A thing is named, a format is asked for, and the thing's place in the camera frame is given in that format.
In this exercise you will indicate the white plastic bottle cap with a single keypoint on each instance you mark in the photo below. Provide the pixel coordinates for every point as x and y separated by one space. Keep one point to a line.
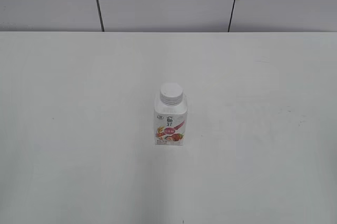
171 94

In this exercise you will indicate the white strawberry yogurt drink bottle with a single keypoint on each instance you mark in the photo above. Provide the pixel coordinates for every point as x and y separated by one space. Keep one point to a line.
169 122

